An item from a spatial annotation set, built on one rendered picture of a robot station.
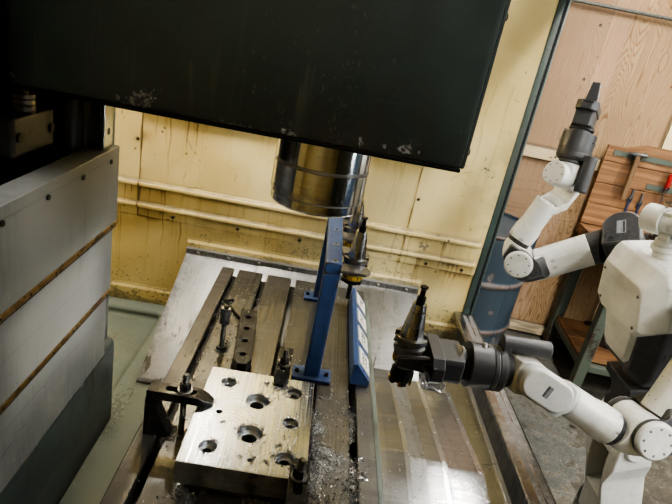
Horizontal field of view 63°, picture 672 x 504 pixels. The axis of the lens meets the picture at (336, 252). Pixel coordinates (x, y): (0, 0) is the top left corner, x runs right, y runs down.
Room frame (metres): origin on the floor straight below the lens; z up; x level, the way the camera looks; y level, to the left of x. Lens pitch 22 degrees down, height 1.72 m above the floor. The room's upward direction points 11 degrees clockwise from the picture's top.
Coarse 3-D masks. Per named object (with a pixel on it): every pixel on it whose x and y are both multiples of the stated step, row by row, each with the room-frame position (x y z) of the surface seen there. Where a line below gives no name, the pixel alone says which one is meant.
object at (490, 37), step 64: (64, 0) 0.76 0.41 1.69; (128, 0) 0.77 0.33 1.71; (192, 0) 0.77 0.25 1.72; (256, 0) 0.78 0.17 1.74; (320, 0) 0.78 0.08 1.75; (384, 0) 0.79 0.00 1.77; (448, 0) 0.79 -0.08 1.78; (64, 64) 0.76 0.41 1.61; (128, 64) 0.77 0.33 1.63; (192, 64) 0.77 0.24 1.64; (256, 64) 0.78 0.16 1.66; (320, 64) 0.78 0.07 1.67; (384, 64) 0.79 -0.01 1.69; (448, 64) 0.79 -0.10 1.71; (256, 128) 0.78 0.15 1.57; (320, 128) 0.78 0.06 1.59; (384, 128) 0.79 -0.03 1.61; (448, 128) 0.79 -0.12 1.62
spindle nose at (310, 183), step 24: (288, 144) 0.85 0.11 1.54; (288, 168) 0.84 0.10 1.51; (312, 168) 0.83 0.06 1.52; (336, 168) 0.83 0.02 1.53; (360, 168) 0.86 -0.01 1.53; (288, 192) 0.84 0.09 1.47; (312, 192) 0.83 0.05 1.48; (336, 192) 0.84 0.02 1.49; (360, 192) 0.87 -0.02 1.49; (336, 216) 0.84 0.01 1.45
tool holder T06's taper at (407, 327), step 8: (416, 304) 0.91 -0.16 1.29; (416, 312) 0.91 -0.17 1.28; (424, 312) 0.91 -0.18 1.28; (408, 320) 0.91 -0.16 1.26; (416, 320) 0.91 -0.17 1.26; (424, 320) 0.91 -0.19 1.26; (408, 328) 0.91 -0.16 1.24; (416, 328) 0.90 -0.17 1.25; (424, 328) 0.92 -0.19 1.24; (408, 336) 0.90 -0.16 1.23; (416, 336) 0.90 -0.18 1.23
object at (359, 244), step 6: (360, 234) 1.24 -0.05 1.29; (366, 234) 1.24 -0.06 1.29; (354, 240) 1.24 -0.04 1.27; (360, 240) 1.23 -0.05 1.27; (366, 240) 1.24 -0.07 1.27; (354, 246) 1.24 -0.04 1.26; (360, 246) 1.23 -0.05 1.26; (366, 246) 1.25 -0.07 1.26; (354, 252) 1.23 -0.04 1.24; (360, 252) 1.23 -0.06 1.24; (354, 258) 1.23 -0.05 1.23; (360, 258) 1.23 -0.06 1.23
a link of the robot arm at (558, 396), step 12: (528, 372) 0.89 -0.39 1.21; (540, 372) 0.89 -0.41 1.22; (552, 372) 0.91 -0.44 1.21; (528, 384) 0.88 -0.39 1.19; (540, 384) 0.88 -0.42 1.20; (552, 384) 0.88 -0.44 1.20; (564, 384) 0.89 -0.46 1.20; (528, 396) 0.88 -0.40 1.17; (540, 396) 0.88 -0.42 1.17; (552, 396) 0.88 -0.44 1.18; (564, 396) 0.88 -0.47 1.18; (576, 396) 0.89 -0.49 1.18; (552, 408) 0.87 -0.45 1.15; (564, 408) 0.88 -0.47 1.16
